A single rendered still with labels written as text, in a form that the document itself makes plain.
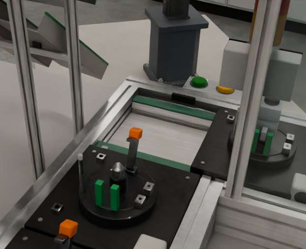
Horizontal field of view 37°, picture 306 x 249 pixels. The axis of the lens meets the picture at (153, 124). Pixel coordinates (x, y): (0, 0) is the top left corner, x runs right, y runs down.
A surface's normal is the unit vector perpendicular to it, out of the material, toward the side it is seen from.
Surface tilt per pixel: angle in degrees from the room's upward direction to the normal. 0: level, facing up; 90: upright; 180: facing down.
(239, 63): 90
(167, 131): 0
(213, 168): 0
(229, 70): 90
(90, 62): 90
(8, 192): 0
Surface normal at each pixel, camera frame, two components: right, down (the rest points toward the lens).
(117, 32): 0.04, -0.81
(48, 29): 0.86, 0.32
